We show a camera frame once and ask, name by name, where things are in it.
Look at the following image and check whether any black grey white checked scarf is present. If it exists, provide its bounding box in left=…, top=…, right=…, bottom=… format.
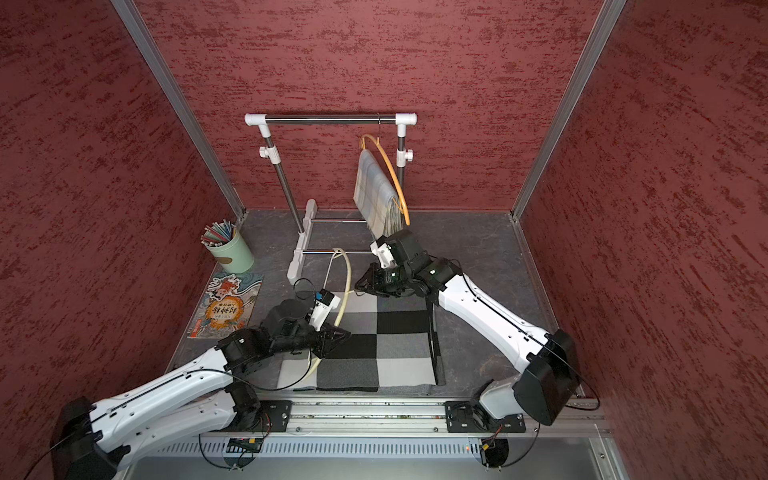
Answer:
left=277, top=293, right=445, bottom=392

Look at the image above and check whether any colourful illustrated booklet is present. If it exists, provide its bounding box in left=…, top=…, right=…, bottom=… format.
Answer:
left=186, top=271, right=263, bottom=340

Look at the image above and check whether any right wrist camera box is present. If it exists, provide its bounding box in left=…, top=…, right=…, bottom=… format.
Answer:
left=370, top=236, right=396, bottom=269

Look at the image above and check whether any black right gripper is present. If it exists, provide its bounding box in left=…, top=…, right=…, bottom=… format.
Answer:
left=354, top=261, right=413, bottom=297

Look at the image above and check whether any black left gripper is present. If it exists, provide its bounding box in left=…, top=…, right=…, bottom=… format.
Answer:
left=272, top=319, right=352, bottom=360

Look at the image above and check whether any white and steel clothes rack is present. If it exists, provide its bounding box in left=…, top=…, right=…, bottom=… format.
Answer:
left=240, top=112, right=419, bottom=282

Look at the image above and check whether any blue cream plaid fringed scarf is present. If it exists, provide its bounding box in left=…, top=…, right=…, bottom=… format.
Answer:
left=353, top=150, right=405, bottom=238

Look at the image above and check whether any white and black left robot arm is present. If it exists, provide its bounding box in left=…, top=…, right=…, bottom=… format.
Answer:
left=50, top=290, right=350, bottom=479

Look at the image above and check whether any green cup with pencils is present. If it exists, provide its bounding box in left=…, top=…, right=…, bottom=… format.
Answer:
left=200, top=220, right=255, bottom=274

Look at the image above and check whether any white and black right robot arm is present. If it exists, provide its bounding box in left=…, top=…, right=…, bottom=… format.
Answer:
left=355, top=229, right=580, bottom=428

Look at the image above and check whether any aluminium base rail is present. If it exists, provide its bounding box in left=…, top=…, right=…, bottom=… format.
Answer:
left=263, top=392, right=614, bottom=438

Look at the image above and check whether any pale wooden hanger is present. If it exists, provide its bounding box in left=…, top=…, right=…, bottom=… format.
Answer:
left=305, top=247, right=354, bottom=376

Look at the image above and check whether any orange wooden hanger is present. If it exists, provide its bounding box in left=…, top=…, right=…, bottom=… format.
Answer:
left=359, top=134, right=410, bottom=226

